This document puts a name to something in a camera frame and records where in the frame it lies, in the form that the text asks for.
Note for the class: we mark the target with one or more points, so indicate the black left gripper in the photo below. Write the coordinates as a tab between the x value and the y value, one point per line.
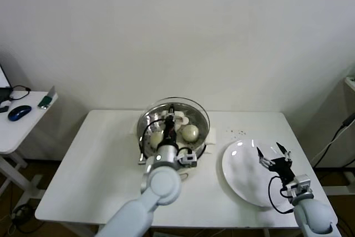
169	133

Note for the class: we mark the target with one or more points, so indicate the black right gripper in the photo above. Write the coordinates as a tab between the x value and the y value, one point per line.
281	169

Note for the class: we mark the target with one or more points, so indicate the white steamed baozi bun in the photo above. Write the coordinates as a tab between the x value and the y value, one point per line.
156	137
190	133

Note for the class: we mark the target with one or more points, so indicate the round glass pot lid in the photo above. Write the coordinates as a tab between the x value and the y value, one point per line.
199	115

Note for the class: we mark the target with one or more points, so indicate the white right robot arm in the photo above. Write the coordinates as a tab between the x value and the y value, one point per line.
313	214

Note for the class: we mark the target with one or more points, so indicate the perforated steel steamer basket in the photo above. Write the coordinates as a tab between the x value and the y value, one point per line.
201	145

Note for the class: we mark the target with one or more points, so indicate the dark crumb scatter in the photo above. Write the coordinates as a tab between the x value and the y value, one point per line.
242	131

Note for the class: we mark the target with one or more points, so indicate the white round plate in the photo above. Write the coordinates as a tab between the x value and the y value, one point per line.
241	173

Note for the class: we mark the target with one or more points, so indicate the white side stand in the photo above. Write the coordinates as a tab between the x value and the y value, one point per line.
350	85

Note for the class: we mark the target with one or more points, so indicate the white side desk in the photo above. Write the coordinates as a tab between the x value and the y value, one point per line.
25	134

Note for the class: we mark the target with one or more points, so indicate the blue computer mouse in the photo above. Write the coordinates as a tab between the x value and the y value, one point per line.
19	112

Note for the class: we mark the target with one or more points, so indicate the small black dongle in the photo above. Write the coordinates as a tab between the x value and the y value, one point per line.
3	109

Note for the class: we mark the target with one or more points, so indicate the black laptop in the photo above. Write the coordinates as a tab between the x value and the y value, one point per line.
2	81

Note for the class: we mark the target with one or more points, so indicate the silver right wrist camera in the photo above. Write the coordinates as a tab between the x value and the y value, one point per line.
300	182

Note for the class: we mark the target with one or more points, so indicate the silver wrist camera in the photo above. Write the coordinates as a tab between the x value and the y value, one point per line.
188	159
300	182

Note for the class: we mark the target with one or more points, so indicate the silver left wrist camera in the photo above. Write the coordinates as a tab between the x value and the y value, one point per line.
188	159

